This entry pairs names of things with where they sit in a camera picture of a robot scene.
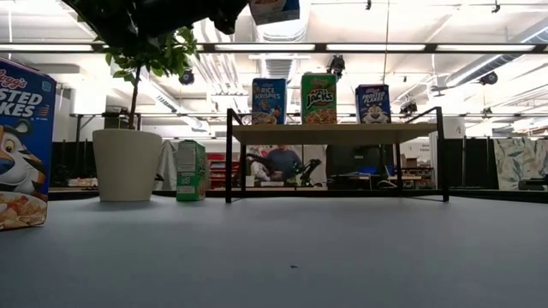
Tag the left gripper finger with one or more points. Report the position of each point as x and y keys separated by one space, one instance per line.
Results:
x=231 y=17

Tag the Rice Krispies blue cereal box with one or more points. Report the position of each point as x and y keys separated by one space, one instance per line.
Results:
x=274 y=10
x=269 y=100

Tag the Apple Jacks green cereal box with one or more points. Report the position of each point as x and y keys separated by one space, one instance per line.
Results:
x=190 y=171
x=319 y=98

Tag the Frosted Flakes blue cereal box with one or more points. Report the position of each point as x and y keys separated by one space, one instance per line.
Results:
x=25 y=128
x=372 y=104

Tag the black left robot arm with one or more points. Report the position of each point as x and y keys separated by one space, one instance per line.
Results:
x=115 y=21

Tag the black background robot arm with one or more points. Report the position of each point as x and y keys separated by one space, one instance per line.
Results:
x=310 y=173

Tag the green leafy plant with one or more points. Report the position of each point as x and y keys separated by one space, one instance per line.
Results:
x=171 y=55

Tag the person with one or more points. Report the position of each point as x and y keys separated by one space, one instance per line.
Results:
x=282 y=162

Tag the grey draped cloth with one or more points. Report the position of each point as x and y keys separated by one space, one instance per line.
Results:
x=167 y=167

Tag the red shelving unit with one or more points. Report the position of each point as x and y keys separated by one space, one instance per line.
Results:
x=217 y=171

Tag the cream plant pot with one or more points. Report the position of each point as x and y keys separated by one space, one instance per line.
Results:
x=128 y=167

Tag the small black spotlight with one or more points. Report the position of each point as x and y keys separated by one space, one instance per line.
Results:
x=409 y=108

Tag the leaf-patterned panel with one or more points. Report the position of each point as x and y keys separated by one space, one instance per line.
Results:
x=518 y=162

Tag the black dome camera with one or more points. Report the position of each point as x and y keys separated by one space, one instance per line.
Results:
x=488 y=78
x=186 y=77

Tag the silver ventilation duct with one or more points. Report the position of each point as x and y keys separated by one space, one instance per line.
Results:
x=280 y=64

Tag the black hanging camera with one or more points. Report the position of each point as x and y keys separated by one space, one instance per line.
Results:
x=336 y=63

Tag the wooden shelf with black frame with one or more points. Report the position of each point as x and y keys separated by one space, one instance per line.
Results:
x=325 y=133

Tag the black table frame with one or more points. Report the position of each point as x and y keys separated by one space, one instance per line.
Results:
x=342 y=193

